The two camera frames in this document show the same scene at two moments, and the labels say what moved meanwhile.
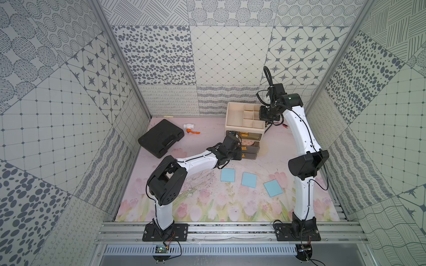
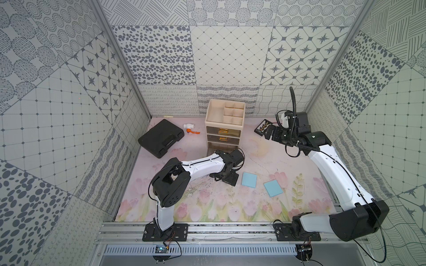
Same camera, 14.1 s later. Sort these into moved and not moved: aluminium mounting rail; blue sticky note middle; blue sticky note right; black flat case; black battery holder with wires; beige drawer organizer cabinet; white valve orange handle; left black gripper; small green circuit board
Moved: left black gripper; black battery holder with wires; beige drawer organizer cabinet
Not moved: black flat case; white valve orange handle; small green circuit board; aluminium mounting rail; blue sticky note right; blue sticky note middle
